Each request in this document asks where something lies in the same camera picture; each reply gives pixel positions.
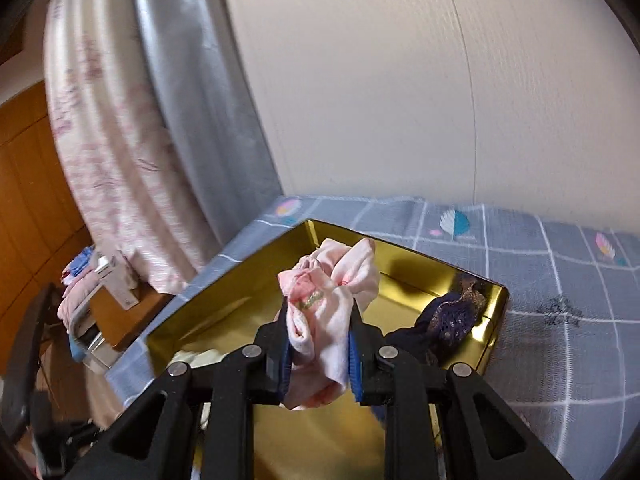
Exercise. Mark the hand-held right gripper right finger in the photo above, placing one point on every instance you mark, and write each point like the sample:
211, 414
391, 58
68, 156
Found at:
356, 360

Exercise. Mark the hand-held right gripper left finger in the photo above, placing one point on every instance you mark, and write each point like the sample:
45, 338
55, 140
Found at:
282, 360

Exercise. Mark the pink white garment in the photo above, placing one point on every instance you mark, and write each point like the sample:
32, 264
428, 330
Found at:
320, 340

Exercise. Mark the green ribbed garment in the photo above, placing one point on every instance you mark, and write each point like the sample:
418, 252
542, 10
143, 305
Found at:
200, 357

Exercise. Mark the maroon gold-lined box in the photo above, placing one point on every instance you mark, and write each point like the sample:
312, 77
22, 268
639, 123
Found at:
225, 300

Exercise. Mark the navy lace garment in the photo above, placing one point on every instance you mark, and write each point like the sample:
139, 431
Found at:
450, 320

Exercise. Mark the wooden side table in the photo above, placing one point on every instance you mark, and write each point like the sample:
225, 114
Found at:
130, 320

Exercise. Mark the white purple carton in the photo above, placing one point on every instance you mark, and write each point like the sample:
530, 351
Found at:
120, 285

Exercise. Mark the white plastic storage box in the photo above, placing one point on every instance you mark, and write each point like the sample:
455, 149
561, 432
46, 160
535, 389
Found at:
102, 355

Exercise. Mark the blue patterned tablecloth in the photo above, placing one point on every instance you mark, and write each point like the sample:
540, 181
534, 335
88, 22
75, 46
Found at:
550, 310

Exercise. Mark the pink quilted cloth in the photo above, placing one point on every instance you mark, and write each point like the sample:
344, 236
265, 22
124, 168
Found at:
75, 300

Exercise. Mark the blue patterned cloth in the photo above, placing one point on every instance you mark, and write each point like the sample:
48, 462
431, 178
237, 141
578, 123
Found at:
80, 262

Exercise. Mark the silver curtain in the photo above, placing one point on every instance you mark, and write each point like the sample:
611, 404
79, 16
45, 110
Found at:
200, 110

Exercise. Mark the pink printed curtain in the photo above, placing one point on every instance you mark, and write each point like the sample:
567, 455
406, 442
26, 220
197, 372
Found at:
110, 160

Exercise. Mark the black metal frame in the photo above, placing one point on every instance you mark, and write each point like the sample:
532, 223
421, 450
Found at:
30, 350

